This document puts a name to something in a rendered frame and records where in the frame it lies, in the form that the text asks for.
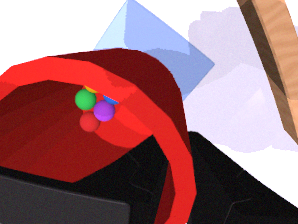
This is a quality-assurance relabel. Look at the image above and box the tan flat bar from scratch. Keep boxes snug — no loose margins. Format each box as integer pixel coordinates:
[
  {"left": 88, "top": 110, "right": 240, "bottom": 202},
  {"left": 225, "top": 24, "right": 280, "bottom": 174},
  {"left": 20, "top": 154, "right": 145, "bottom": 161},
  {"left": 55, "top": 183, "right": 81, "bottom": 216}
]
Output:
[{"left": 237, "top": 0, "right": 298, "bottom": 145}]

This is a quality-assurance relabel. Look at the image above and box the red cup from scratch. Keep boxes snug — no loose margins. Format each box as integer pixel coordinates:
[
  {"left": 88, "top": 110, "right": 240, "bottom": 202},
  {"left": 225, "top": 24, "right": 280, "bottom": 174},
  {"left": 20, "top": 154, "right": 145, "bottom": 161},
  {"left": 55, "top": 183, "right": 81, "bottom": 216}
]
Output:
[{"left": 0, "top": 48, "right": 196, "bottom": 224}]

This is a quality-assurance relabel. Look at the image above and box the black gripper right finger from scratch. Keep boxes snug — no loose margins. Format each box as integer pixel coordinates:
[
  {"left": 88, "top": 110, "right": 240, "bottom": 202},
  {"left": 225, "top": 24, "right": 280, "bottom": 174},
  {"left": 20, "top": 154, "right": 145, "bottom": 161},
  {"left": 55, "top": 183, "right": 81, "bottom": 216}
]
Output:
[{"left": 186, "top": 131, "right": 298, "bottom": 224}]

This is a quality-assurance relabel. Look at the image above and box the green ball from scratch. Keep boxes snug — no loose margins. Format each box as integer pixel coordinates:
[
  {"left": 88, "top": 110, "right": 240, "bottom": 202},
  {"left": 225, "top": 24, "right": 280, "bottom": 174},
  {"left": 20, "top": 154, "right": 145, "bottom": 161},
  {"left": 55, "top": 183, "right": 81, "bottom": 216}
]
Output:
[{"left": 76, "top": 89, "right": 97, "bottom": 109}]

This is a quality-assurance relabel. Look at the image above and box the red marble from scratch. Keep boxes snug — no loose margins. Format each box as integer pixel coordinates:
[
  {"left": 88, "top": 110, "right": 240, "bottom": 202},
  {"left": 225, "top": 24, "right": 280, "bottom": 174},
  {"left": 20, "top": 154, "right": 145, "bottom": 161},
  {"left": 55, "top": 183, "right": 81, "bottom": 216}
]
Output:
[{"left": 80, "top": 111, "right": 100, "bottom": 132}]

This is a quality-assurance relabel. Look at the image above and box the purple marble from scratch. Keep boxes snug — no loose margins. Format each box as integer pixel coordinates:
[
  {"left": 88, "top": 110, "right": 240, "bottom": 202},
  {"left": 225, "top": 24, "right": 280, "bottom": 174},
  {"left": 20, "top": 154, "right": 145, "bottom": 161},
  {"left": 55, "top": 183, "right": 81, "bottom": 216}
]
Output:
[{"left": 94, "top": 100, "right": 116, "bottom": 121}]

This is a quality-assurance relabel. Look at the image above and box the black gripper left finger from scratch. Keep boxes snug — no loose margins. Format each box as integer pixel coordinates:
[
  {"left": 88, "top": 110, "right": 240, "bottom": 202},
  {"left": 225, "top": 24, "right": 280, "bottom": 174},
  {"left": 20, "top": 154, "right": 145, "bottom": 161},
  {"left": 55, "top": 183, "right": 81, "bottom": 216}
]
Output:
[{"left": 0, "top": 133, "right": 169, "bottom": 224}]

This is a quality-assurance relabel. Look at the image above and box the blue marble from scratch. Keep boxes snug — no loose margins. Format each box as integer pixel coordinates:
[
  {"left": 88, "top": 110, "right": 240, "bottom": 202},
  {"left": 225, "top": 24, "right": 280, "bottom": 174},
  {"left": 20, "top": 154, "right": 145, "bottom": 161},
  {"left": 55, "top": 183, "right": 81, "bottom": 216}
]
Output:
[{"left": 102, "top": 95, "right": 120, "bottom": 105}]

